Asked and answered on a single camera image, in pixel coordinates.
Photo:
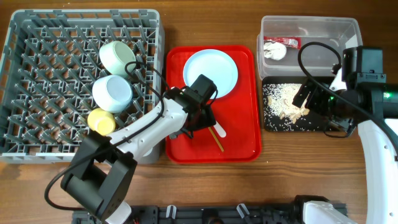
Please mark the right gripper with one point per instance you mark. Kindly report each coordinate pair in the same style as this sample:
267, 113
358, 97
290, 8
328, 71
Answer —
315, 103

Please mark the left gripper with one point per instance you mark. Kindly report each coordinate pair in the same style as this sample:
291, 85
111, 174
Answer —
207, 118

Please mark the wooden chopstick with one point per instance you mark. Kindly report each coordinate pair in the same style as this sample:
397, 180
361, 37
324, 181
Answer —
216, 134

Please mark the light blue plate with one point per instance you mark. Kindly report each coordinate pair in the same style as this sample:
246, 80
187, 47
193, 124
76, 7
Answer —
215, 65

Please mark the rice food scraps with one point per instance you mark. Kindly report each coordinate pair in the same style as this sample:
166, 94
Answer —
279, 112

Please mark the white plastic fork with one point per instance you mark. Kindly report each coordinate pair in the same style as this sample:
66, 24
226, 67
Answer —
220, 129

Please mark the red ketchup packet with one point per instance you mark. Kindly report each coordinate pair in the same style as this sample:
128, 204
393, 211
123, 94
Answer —
293, 42

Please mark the white napkin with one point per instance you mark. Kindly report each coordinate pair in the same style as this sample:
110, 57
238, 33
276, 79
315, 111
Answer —
274, 50

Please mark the light blue bowl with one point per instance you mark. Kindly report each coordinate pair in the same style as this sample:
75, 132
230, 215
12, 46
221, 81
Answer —
112, 93

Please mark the light green bowl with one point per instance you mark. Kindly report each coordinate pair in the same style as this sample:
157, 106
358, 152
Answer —
114, 56

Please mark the yellow plastic cup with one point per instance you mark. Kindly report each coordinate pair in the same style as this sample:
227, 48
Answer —
101, 121

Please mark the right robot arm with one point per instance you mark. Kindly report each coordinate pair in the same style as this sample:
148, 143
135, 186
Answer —
366, 103

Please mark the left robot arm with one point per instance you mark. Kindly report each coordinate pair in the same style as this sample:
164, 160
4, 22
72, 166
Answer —
100, 174

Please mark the grey dishwasher rack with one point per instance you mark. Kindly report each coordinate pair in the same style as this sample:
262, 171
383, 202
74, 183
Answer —
49, 64

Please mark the black tray bin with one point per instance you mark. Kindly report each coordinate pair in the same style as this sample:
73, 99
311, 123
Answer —
312, 122

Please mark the red plastic tray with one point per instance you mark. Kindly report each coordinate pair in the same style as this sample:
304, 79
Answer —
237, 113

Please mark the clear plastic bin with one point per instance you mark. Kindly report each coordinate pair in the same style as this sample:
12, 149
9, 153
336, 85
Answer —
337, 32

